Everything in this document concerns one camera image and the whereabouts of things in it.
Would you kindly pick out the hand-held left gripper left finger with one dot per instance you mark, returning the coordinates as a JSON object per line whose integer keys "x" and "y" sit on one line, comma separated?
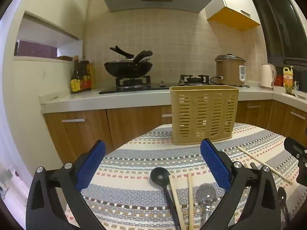
{"x": 92, "y": 163}

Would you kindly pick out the steel sink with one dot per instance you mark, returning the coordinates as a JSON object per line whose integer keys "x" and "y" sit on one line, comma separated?
{"x": 296, "y": 96}

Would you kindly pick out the black plastic ladle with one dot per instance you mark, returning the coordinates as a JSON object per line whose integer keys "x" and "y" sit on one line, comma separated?
{"x": 159, "y": 176}

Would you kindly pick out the white electric kettle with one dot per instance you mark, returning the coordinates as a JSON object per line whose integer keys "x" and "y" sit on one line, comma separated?
{"x": 266, "y": 76}

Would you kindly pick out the tan slotted utensil basket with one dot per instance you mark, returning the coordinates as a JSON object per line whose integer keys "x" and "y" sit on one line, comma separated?
{"x": 203, "y": 115}

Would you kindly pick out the brown rice cooker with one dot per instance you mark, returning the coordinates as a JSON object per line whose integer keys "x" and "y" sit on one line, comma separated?
{"x": 227, "y": 70}

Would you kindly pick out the dark kitchen window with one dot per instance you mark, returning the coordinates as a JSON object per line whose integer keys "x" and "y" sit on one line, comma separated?
{"x": 283, "y": 28}

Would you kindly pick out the clear plastic spoon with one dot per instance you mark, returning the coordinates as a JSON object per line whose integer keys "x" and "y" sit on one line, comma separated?
{"x": 205, "y": 192}

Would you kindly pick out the black plastic utensil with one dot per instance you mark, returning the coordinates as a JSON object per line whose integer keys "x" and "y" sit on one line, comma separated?
{"x": 283, "y": 195}

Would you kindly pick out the striped woven tablecloth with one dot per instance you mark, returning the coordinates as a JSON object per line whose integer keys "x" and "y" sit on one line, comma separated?
{"x": 144, "y": 153}

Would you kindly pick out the white kitchen countertop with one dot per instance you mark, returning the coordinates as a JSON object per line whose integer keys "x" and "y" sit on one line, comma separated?
{"x": 96, "y": 98}

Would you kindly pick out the wall pass-through opening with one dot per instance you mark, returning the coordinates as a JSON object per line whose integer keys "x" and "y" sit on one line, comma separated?
{"x": 40, "y": 43}

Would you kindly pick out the wooden base cabinets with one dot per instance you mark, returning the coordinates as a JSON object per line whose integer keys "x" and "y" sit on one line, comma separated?
{"x": 96, "y": 129}

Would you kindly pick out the red label sauce bottle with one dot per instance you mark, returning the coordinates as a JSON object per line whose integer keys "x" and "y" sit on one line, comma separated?
{"x": 88, "y": 77}

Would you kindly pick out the red container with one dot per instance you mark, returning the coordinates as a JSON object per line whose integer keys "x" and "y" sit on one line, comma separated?
{"x": 279, "y": 80}

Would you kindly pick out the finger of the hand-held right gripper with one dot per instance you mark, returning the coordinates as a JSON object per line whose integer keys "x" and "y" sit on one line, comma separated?
{"x": 296, "y": 148}

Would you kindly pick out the black gas stove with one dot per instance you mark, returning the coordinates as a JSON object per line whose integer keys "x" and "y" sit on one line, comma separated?
{"x": 144, "y": 88}

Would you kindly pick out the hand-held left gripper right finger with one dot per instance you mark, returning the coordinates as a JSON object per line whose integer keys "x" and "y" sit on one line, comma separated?
{"x": 215, "y": 163}

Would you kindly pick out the black wok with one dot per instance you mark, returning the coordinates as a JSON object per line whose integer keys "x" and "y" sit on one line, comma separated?
{"x": 127, "y": 69}

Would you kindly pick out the dark sauce bottle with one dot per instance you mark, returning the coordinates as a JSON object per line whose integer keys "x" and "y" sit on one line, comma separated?
{"x": 83, "y": 76}

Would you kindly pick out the yellow oil bottle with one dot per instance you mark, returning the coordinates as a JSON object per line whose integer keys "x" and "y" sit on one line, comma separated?
{"x": 288, "y": 79}

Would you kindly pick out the white yellow wall cabinet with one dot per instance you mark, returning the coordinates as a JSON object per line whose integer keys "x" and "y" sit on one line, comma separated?
{"x": 235, "y": 16}

